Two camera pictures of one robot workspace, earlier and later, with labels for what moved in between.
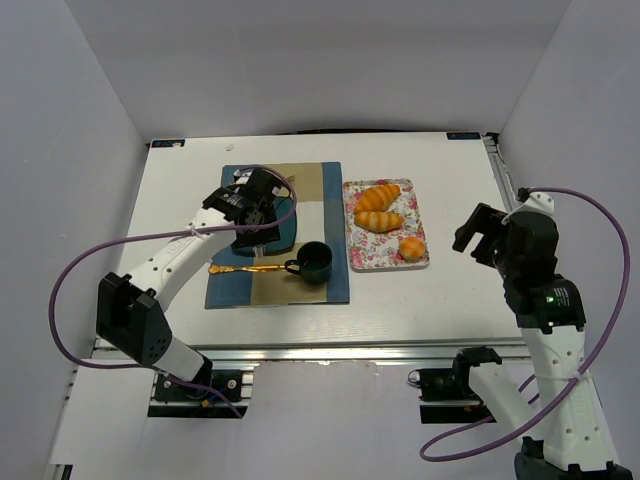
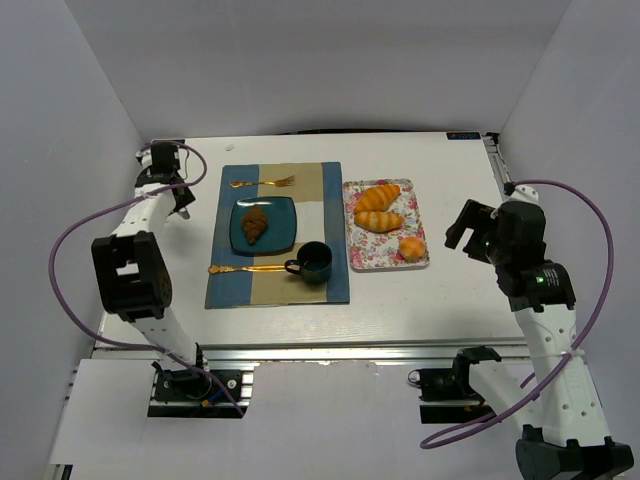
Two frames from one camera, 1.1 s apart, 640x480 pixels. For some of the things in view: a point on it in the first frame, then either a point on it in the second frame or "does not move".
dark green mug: x=315 y=260 does not move
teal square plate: x=285 y=243 does not move
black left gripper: x=257 y=235 → x=176 y=189
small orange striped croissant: x=378 y=221 does not move
